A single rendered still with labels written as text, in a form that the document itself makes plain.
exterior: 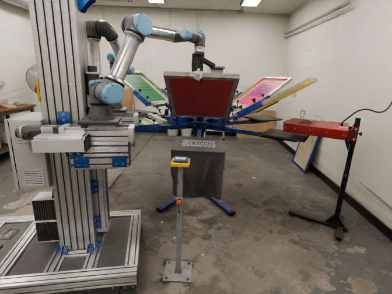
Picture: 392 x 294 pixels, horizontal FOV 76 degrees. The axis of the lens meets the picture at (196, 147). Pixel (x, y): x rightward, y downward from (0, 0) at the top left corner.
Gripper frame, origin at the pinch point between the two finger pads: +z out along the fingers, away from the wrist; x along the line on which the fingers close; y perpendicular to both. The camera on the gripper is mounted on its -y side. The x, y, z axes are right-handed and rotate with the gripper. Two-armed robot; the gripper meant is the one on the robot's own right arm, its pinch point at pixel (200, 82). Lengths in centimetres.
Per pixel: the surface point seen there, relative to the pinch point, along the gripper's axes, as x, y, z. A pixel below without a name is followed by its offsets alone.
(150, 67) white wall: -450, 132, -156
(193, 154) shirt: -28, 3, 51
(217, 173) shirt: -33, -17, 66
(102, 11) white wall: -414, 243, -275
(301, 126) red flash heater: -72, -101, 20
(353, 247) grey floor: -69, -153, 135
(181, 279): -21, 8, 149
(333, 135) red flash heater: -60, -125, 28
